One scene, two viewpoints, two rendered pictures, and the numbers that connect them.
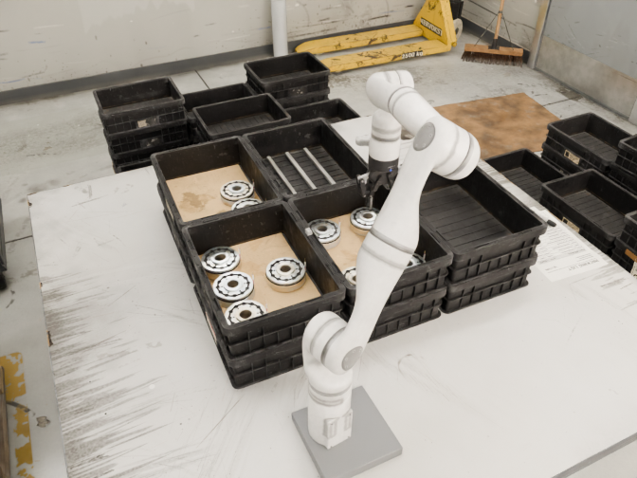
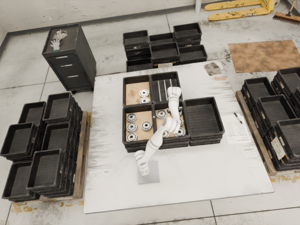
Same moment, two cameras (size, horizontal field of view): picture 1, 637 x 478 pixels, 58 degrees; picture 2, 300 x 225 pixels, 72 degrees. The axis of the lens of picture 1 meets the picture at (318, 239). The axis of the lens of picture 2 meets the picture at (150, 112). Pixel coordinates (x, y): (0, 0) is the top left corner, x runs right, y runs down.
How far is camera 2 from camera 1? 0.84 m
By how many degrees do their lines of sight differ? 25
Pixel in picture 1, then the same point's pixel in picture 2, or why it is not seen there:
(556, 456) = (198, 196)
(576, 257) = (242, 137)
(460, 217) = (205, 117)
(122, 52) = (141, 6)
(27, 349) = not seen: hidden behind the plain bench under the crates
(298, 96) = (188, 41)
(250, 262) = (139, 118)
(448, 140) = (168, 126)
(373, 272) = (148, 149)
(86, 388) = (96, 141)
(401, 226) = (155, 141)
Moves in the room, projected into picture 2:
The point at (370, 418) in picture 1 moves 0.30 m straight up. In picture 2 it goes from (155, 171) to (152, 158)
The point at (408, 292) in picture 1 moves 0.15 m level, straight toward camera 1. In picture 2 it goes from (176, 140) to (167, 154)
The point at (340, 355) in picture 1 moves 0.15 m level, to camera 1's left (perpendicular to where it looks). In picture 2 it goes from (139, 163) to (122, 157)
